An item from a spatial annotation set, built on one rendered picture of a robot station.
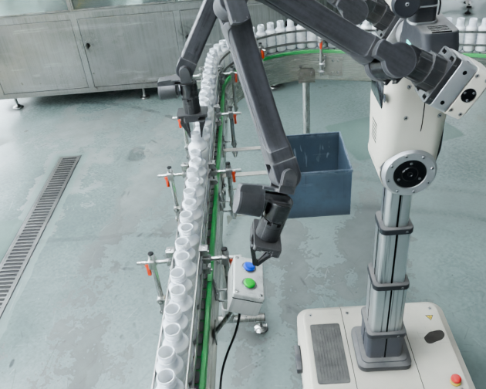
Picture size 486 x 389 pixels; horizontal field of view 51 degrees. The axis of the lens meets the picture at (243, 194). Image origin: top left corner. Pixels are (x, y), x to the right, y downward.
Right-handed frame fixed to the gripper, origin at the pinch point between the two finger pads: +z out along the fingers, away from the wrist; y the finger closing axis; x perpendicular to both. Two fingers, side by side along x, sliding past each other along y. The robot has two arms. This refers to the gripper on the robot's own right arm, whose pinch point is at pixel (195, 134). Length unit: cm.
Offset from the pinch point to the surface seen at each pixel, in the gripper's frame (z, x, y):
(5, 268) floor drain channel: 120, -72, 138
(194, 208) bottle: 4.3, 37.0, -1.6
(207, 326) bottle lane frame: 20, 69, -5
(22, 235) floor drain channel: 120, -103, 138
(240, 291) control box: 8, 68, -15
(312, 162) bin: 39, -39, -45
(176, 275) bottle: 5, 64, 1
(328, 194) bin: 36, -9, -48
